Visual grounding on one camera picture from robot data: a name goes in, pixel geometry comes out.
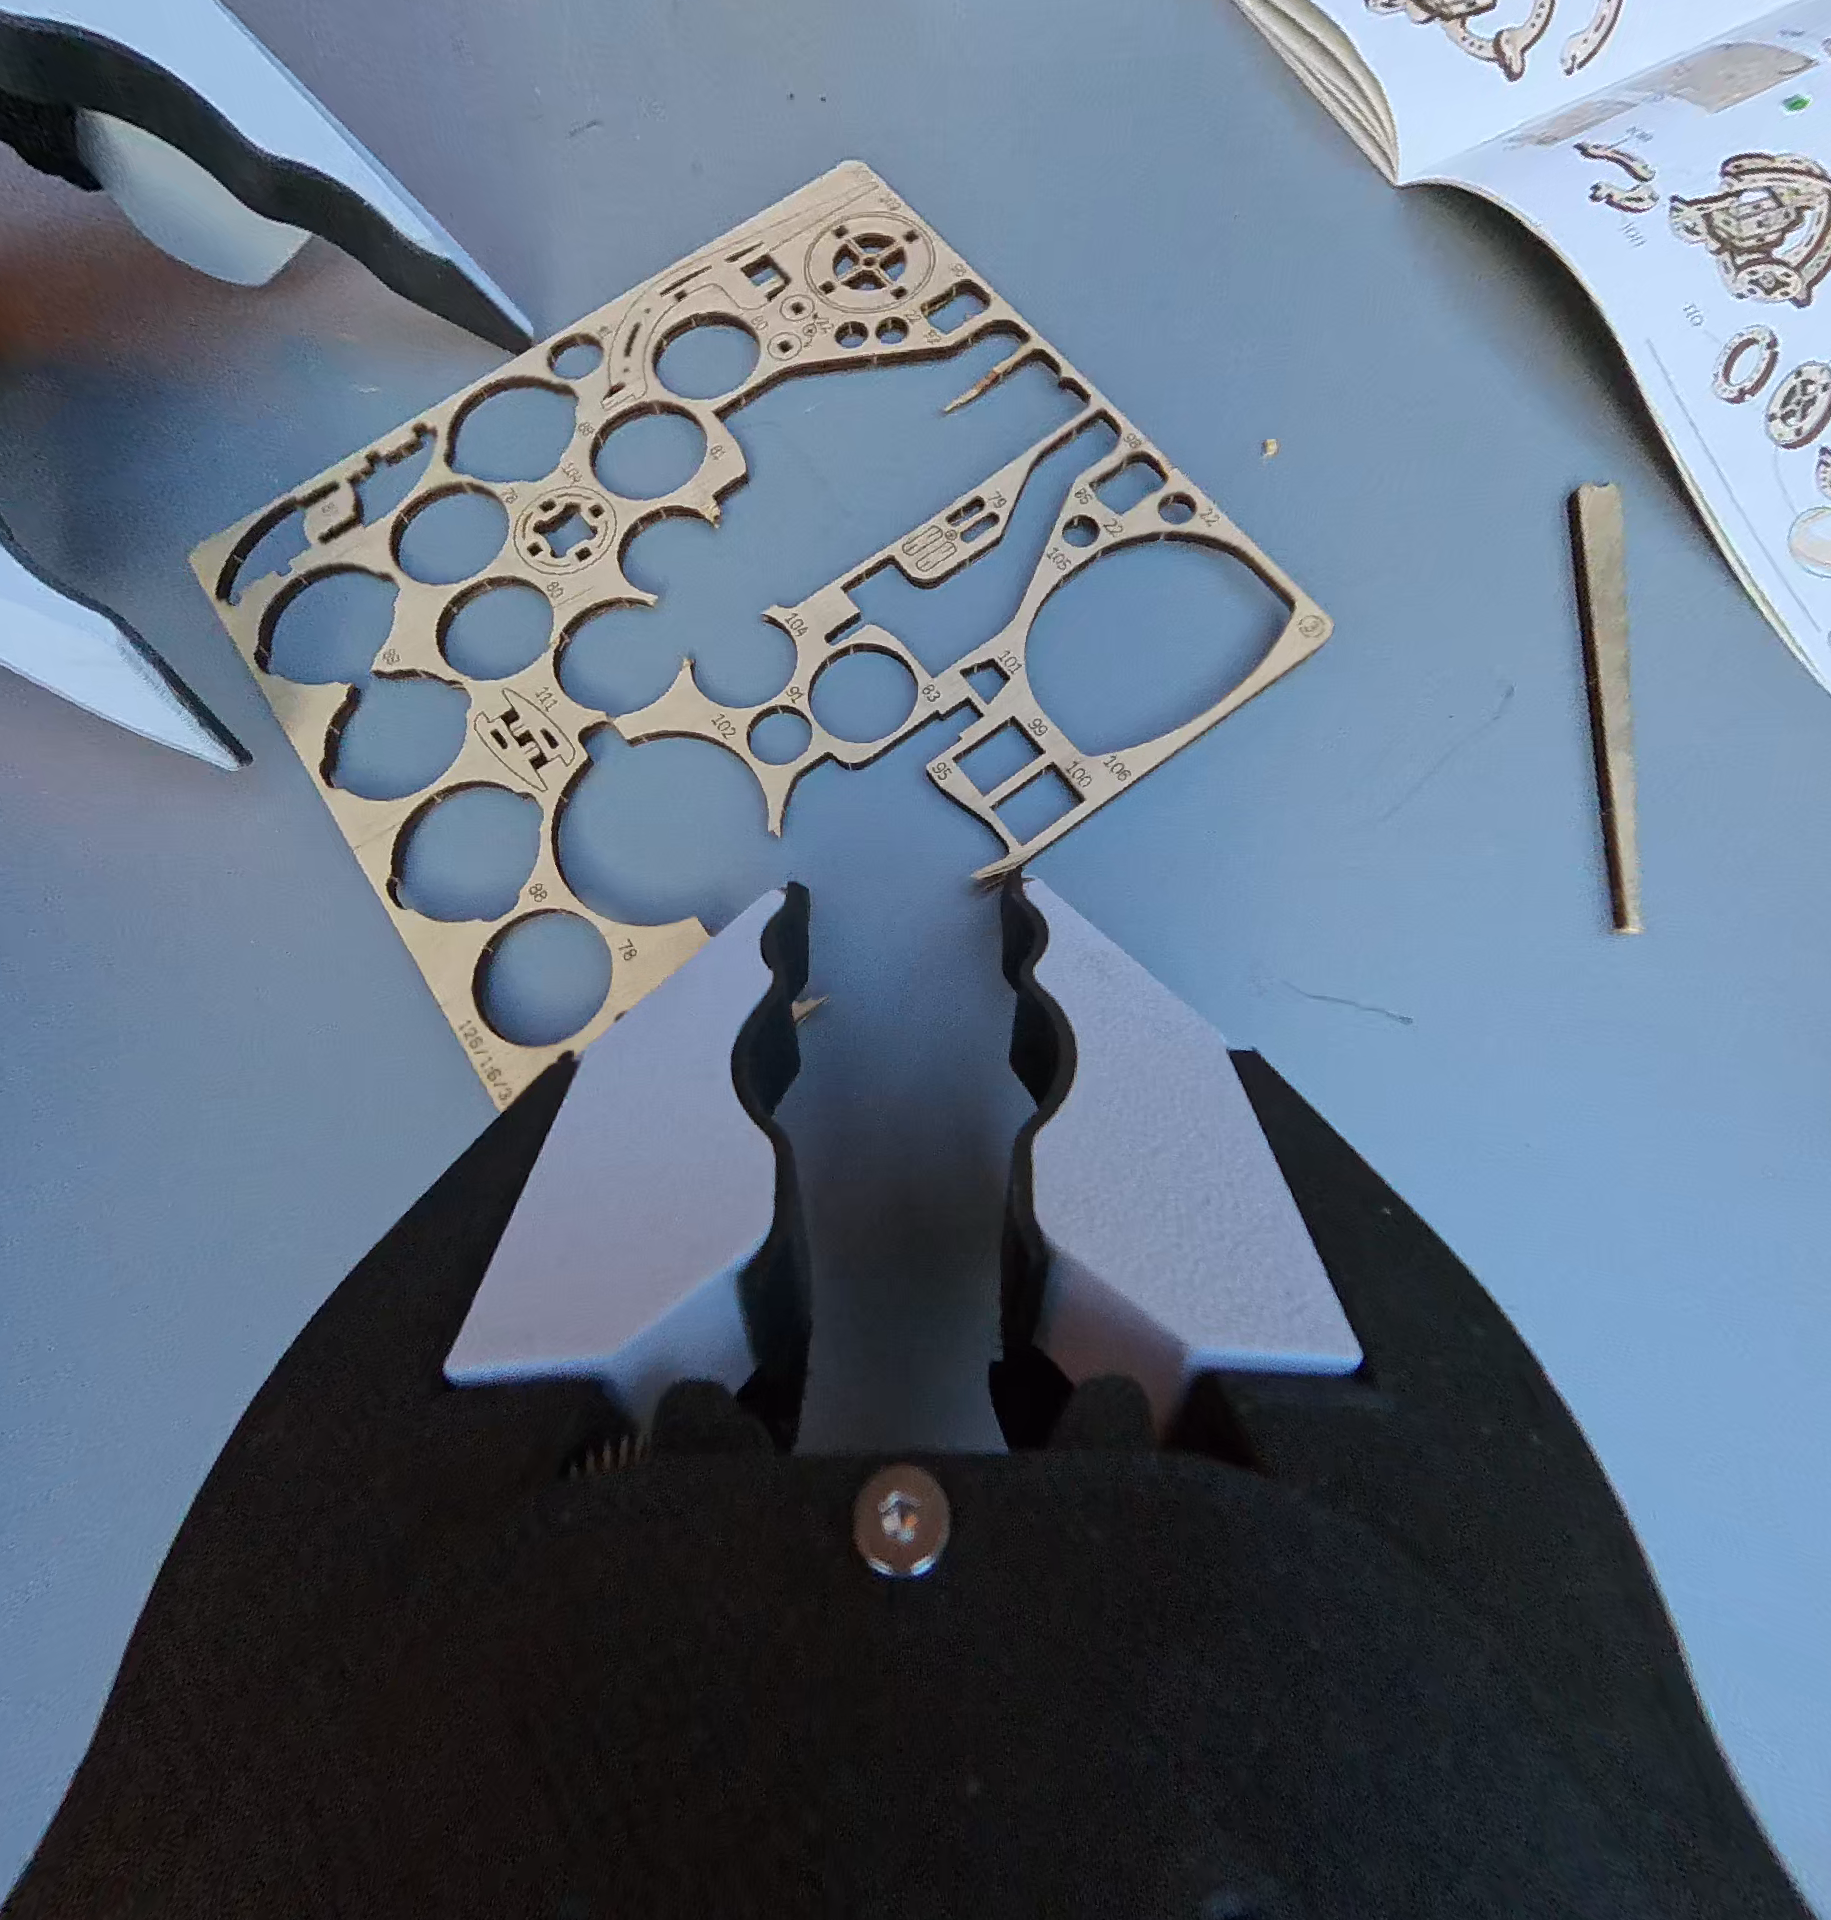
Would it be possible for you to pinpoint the white instruction booklet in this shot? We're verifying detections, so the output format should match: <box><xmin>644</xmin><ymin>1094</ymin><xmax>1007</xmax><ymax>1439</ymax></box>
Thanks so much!
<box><xmin>1238</xmin><ymin>0</ymin><xmax>1831</xmax><ymax>698</ymax></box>

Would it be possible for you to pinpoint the wooden parts sheet with holes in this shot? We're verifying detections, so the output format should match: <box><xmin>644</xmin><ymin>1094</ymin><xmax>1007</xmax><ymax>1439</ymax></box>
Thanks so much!
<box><xmin>191</xmin><ymin>160</ymin><xmax>1333</xmax><ymax>1112</ymax></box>

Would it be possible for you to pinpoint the tapered wooden stick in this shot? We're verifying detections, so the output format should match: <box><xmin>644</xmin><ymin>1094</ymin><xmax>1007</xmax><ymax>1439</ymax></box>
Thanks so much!
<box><xmin>1568</xmin><ymin>482</ymin><xmax>1644</xmax><ymax>936</ymax></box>

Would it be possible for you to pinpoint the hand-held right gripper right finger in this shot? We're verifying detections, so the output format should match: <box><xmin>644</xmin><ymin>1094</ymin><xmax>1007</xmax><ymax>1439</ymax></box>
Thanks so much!
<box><xmin>994</xmin><ymin>876</ymin><xmax>1368</xmax><ymax>1455</ymax></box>

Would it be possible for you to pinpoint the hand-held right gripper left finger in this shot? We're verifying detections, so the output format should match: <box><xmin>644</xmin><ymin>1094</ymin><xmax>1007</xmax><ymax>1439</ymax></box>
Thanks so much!
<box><xmin>442</xmin><ymin>883</ymin><xmax>814</xmax><ymax>1455</ymax></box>

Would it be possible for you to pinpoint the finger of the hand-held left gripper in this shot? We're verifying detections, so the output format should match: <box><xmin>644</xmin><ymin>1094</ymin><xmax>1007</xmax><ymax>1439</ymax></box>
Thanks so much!
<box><xmin>0</xmin><ymin>479</ymin><xmax>254</xmax><ymax>774</ymax></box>
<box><xmin>0</xmin><ymin>0</ymin><xmax>535</xmax><ymax>355</ymax></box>

